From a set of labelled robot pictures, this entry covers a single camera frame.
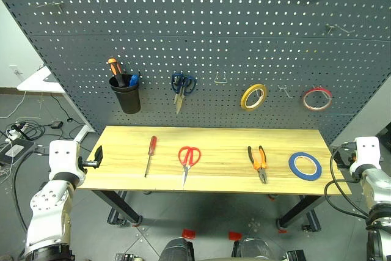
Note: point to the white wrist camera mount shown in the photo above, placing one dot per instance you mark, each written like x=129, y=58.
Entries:
x=62, y=157
x=366, y=151

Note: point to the grey metal pegboard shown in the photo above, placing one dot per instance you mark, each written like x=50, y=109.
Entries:
x=198, y=44

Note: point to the black plastic cup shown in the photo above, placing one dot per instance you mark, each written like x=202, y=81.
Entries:
x=129, y=102

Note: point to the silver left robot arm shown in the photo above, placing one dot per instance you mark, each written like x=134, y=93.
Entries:
x=46, y=209

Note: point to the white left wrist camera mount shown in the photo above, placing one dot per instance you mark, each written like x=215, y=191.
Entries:
x=62, y=157

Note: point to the orange and black pliers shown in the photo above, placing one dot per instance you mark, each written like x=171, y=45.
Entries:
x=261, y=173

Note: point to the white desk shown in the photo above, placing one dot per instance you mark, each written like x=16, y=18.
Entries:
x=36, y=82

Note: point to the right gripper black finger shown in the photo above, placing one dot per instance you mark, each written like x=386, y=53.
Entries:
x=339, y=159

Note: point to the orange and black screwdriver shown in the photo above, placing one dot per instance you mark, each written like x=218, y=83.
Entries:
x=117, y=73

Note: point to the white power strip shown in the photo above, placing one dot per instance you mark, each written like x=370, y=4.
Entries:
x=13, y=134

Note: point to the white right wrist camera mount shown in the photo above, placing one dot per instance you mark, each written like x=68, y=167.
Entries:
x=366, y=151

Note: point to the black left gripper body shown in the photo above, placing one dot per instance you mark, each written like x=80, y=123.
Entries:
x=87, y=163

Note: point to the black table leg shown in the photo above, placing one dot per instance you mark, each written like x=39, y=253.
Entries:
x=119, y=204
x=297, y=212

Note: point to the black power adapter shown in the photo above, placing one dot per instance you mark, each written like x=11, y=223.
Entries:
x=57, y=125

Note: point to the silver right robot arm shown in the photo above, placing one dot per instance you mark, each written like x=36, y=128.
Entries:
x=378, y=187

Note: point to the red plastic block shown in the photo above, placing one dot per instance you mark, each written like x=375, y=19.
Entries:
x=188, y=233
x=235, y=236

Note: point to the blue tape roll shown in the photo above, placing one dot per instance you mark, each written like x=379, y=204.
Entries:
x=291, y=166

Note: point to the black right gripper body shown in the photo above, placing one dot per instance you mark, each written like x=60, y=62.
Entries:
x=349, y=155

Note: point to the white wall socket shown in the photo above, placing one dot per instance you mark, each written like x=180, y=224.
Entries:
x=14, y=70

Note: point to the yellow tape roll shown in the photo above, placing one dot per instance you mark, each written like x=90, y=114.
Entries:
x=255, y=86

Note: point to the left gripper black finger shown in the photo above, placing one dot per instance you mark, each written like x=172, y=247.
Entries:
x=98, y=163
x=99, y=152

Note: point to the metal loop pegboard hook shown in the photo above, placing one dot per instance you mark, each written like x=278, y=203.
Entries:
x=215, y=81

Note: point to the thin red tape roll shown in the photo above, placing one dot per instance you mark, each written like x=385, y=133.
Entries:
x=317, y=89

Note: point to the grey flat device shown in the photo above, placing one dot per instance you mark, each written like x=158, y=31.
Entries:
x=15, y=151

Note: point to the light wooden table top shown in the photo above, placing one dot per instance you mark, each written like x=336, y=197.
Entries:
x=223, y=138

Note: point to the dark rounded shape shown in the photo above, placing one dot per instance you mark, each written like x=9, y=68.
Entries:
x=177, y=250
x=253, y=248

